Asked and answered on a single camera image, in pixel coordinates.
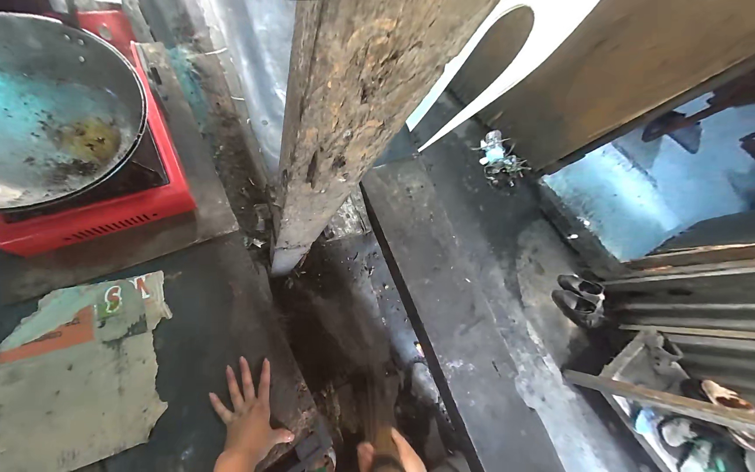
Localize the clear crumpled plastic litter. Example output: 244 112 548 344
476 129 530 188

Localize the red gas stove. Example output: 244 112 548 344
0 9 197 257

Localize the long dark grey plank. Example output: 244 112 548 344
360 155 562 472

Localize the black plastic object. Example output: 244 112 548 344
262 420 338 472

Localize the torn cardboard piece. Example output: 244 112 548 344
0 271 173 472

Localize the person's left forearm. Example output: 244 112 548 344
214 451 260 472

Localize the large grey metal wok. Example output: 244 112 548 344
0 12 148 211

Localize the silver metal sheet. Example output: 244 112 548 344
203 0 299 187

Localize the person's right hand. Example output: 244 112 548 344
357 427 427 472

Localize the brown hand broom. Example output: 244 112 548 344
354 357 406 472

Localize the weathered wooden post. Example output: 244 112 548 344
270 0 502 278

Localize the dark grey shoe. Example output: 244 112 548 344
557 274 606 303
551 289 606 329

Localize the person's left hand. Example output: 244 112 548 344
210 357 294 462

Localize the wooden shoe rack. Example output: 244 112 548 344
563 329 755 472

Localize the pile of footwear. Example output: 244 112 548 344
633 378 755 472

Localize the white curved strip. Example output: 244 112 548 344
405 0 603 153

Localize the grey wooden board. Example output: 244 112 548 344
0 42 240 305

